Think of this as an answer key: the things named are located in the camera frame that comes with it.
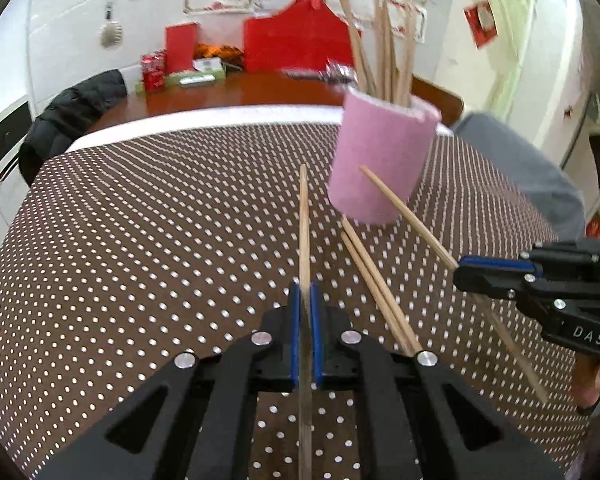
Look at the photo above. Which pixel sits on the hanging round brush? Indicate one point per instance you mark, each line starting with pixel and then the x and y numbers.
pixel 111 32

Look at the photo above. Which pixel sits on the black jacket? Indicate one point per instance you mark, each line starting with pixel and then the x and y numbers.
pixel 65 120

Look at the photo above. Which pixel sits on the red can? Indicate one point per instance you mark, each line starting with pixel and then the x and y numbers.
pixel 153 72

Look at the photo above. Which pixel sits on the dark foil packet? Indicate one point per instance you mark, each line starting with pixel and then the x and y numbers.
pixel 341 72

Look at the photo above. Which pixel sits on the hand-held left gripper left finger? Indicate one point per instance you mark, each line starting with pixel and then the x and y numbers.
pixel 294 340

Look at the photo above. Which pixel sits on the person's right hand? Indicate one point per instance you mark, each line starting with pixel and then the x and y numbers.
pixel 587 382

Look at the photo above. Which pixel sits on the grey garment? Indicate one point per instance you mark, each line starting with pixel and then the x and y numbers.
pixel 520 170

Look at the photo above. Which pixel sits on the green box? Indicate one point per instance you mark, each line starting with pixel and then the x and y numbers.
pixel 172 80

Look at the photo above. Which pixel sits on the small white box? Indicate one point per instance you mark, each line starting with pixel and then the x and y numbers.
pixel 197 78

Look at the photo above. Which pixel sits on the pink cup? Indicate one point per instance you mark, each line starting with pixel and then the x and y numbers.
pixel 375 160

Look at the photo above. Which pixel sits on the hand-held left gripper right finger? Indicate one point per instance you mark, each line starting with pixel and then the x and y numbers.
pixel 316 340

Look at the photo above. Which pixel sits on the light green curtain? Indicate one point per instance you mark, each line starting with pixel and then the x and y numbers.
pixel 505 25

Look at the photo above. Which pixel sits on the white refrigerator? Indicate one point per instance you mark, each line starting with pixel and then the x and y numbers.
pixel 585 120

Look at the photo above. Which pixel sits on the orange snack bag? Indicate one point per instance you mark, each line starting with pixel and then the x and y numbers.
pixel 220 55

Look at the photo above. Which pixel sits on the red diamond wall decoration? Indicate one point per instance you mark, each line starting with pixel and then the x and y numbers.
pixel 481 22

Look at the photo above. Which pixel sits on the red box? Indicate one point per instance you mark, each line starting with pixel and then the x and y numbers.
pixel 181 47

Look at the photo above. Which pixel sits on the white table cover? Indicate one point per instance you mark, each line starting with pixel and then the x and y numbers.
pixel 205 120

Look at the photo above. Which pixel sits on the bunch of wooden chopsticks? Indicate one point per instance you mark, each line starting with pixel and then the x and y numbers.
pixel 384 60

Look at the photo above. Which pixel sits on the wooden chair back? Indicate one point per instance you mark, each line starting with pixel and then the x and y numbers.
pixel 437 100

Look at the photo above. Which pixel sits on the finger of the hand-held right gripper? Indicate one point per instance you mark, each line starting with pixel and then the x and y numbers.
pixel 490 280
pixel 495 260

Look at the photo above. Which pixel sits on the wooden chopstick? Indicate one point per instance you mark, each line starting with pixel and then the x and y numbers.
pixel 405 211
pixel 381 285
pixel 371 285
pixel 304 230

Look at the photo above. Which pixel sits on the red gift bag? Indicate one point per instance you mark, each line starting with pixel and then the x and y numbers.
pixel 290 40

